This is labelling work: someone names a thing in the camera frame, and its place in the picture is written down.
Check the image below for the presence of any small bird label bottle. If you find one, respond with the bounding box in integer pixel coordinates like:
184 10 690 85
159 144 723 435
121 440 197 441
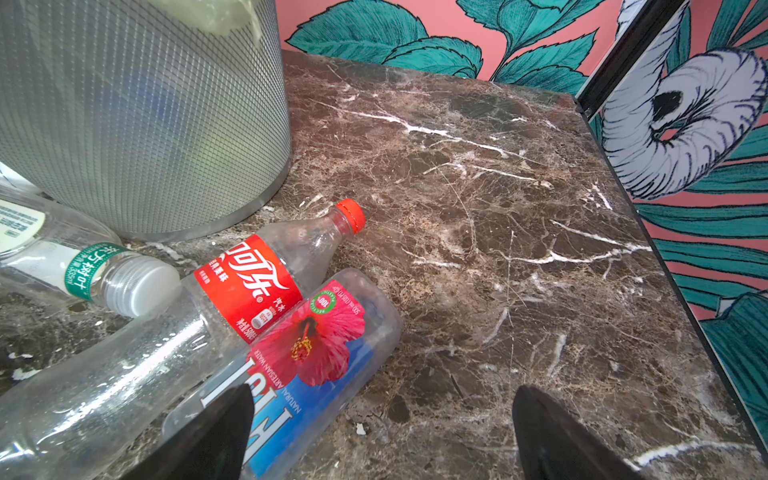
1 186 181 318

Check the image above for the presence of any clear plastic bin liner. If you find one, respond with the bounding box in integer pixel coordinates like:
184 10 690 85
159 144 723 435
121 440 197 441
148 0 263 44

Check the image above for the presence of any black right frame post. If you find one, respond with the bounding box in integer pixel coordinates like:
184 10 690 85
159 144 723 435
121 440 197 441
576 0 686 121

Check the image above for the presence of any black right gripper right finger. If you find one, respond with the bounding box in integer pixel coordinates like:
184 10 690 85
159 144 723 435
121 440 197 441
512 385 641 480

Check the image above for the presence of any pink blue Fiji bottle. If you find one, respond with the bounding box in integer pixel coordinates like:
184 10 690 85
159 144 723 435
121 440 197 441
162 268 403 479

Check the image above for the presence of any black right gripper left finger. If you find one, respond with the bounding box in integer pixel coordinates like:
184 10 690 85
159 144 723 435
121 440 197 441
122 385 254 480

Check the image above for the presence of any translucent grey waste bin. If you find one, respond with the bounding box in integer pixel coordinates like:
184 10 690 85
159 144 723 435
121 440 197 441
1 1 292 241

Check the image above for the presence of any red cola label bottle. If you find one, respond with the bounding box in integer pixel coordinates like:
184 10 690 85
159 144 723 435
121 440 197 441
1 199 366 479

